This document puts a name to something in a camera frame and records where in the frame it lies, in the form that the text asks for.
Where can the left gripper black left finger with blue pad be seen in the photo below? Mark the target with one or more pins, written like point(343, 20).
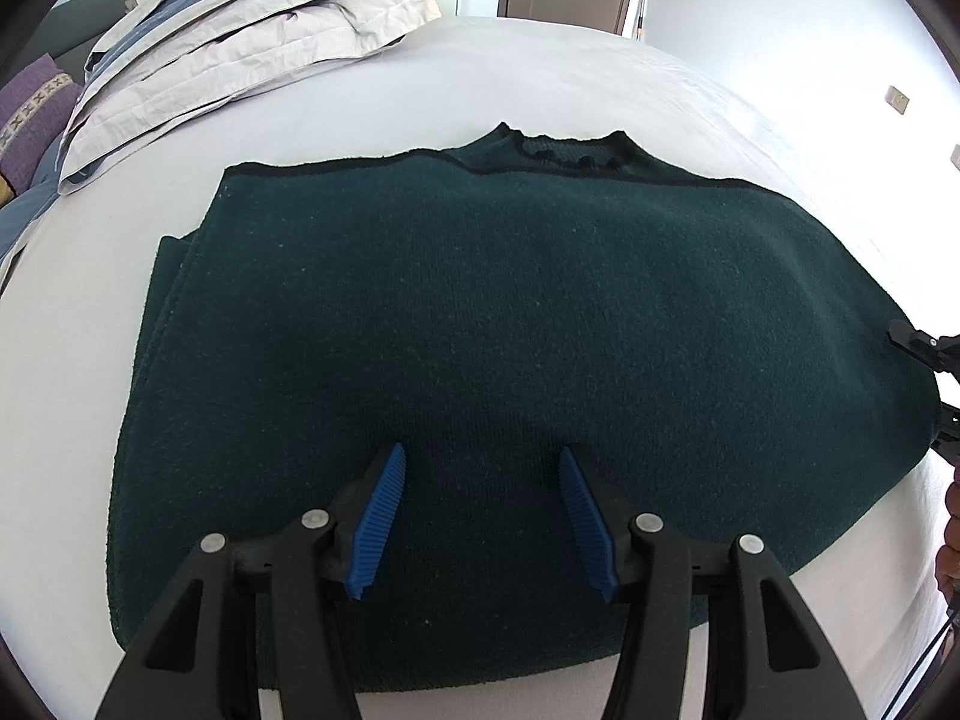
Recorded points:
point(195, 655)

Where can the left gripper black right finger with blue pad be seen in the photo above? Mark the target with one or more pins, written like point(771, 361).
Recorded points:
point(766, 654)

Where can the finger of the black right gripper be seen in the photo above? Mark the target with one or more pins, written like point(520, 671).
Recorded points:
point(940, 354)

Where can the dark green knit sweater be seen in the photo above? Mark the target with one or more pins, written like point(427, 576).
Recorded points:
point(707, 346)

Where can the person's hand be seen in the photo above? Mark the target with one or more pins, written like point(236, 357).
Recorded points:
point(947, 559)

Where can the white bed sheet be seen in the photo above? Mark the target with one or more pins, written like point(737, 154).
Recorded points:
point(71, 311)

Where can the blue blanket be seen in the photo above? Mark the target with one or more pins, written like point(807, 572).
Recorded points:
point(23, 211)

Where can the yellow patterned cushion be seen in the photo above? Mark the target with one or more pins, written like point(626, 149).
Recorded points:
point(6, 191)

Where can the purple patterned cushion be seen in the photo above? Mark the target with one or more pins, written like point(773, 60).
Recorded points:
point(36, 106)

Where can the grey folded duvet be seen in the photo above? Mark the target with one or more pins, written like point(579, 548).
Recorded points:
point(212, 53)

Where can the dark grey headboard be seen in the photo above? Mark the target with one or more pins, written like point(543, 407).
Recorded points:
point(68, 33)

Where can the upper wall switch plate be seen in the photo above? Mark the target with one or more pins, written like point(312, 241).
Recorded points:
point(897, 100)

